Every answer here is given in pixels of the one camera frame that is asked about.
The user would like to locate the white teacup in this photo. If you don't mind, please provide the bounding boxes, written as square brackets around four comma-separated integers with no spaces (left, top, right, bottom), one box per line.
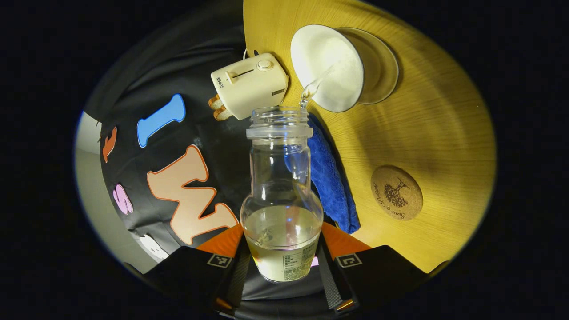
[290,24,365,112]

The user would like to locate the clear plastic water bottle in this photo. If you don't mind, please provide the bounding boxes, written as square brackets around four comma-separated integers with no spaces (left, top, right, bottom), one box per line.
[240,106,324,284]

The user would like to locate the black backdrop cloth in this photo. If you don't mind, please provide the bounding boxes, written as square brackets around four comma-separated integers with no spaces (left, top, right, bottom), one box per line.
[84,9,332,307]

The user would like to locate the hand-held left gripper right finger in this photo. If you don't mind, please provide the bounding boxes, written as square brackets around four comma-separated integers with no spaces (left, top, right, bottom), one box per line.
[318,222,429,314]

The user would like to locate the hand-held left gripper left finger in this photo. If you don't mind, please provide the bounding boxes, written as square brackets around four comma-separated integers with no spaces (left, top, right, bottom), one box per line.
[142,224,250,317]

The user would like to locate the blue towel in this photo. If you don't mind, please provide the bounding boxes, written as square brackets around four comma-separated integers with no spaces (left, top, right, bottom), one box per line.
[307,113,361,235]

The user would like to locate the round cork coaster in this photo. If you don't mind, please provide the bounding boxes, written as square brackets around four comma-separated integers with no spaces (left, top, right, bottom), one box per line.
[371,165,423,221]

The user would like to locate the white saucer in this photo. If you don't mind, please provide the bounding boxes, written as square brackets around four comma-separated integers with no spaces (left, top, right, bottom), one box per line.
[336,27,399,105]

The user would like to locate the cream toaster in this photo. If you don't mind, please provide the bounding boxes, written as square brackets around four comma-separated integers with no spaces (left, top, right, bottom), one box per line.
[211,52,289,121]

